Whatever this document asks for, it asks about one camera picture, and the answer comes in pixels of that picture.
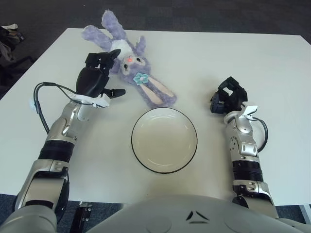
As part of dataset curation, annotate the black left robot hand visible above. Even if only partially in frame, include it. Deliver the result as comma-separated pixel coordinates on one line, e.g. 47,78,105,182
75,49,126,99

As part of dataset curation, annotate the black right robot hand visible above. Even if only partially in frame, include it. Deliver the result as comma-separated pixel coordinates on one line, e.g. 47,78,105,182
208,76,248,114

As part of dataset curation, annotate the purple plush bunny doll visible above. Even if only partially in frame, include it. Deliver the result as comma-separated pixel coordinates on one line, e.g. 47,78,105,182
81,9,178,109

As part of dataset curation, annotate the cream plate with black rim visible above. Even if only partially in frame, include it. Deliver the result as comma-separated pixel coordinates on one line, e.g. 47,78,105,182
131,107,198,173

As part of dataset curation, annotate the black office chair base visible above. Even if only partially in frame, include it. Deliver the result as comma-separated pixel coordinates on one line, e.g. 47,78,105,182
0,55,34,85

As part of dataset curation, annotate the grey robot torso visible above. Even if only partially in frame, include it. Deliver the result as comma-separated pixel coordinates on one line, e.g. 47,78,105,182
0,194,311,233

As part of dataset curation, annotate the white table leg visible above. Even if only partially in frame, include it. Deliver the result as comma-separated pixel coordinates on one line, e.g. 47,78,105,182
300,203,311,223

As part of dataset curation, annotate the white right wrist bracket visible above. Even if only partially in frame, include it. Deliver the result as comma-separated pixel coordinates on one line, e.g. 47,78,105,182
241,104,258,119

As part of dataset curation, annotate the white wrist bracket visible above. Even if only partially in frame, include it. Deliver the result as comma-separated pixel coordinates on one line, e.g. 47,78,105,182
241,104,258,119
70,93,110,109

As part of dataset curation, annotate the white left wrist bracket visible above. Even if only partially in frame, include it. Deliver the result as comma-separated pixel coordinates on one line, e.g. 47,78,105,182
70,93,110,109

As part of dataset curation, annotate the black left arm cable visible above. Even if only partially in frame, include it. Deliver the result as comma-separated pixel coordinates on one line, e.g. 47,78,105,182
33,82,81,135

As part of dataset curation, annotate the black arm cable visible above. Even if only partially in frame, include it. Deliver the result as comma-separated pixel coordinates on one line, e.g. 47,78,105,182
252,117,269,153
33,82,81,135

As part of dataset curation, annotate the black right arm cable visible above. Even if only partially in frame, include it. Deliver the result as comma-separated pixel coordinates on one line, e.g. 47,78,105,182
252,117,269,153

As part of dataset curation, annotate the black under-table bracket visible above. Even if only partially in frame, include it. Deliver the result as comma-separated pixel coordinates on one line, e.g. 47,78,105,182
72,200,93,233

